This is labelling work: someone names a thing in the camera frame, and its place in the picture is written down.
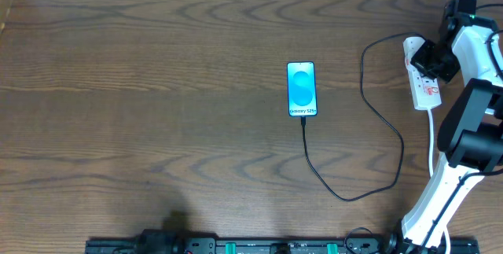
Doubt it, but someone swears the blue Galaxy smartphone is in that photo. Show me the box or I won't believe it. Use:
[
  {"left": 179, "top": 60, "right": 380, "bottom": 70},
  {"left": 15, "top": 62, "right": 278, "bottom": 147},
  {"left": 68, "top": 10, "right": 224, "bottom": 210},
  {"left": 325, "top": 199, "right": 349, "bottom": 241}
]
[{"left": 287, "top": 61, "right": 318, "bottom": 117}]

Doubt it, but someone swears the black charging cable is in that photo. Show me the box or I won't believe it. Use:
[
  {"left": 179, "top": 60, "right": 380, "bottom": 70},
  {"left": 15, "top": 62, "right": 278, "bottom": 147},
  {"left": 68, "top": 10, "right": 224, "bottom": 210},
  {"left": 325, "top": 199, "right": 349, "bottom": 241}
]
[{"left": 300, "top": 31, "right": 425, "bottom": 203}]

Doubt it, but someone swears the white charger adapter plug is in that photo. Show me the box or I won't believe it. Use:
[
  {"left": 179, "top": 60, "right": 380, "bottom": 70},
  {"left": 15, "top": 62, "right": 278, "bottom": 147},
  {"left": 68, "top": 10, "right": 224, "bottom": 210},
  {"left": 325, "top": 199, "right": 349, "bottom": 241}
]
[{"left": 402, "top": 36, "right": 425, "bottom": 70}]

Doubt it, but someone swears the white power strip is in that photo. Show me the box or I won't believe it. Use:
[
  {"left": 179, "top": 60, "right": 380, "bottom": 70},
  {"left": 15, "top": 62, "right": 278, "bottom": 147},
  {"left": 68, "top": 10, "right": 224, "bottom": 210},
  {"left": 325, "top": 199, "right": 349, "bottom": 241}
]
[{"left": 405, "top": 58, "right": 442, "bottom": 111}]

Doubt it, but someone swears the white power strip cord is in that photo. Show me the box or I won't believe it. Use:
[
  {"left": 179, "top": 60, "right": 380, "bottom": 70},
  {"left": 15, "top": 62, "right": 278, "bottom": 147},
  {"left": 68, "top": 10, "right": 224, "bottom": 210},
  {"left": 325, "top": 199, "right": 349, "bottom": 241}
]
[{"left": 427, "top": 108, "right": 452, "bottom": 254}]

